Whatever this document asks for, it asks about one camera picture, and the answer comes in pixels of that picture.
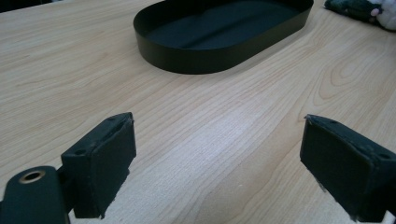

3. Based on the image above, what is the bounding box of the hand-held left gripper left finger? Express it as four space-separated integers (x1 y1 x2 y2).
60 111 137 219

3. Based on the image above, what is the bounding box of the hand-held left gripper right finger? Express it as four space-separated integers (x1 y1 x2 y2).
299 114 396 223

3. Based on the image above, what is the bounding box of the dark green plush toy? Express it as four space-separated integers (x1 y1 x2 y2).
323 0 396 32

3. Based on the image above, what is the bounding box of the black oval tray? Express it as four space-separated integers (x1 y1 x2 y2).
133 0 315 76

